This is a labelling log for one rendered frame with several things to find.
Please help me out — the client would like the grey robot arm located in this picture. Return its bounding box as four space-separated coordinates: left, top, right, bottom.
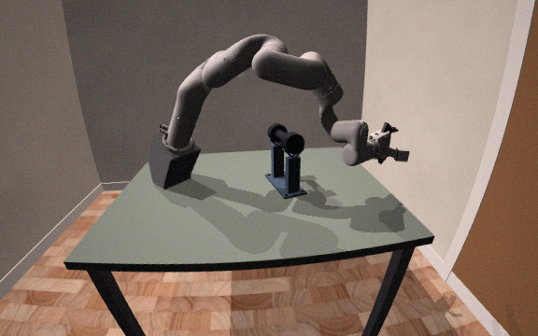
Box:
160 35 379 166

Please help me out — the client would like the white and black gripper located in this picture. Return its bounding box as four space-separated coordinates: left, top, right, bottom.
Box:
371 122 398 164

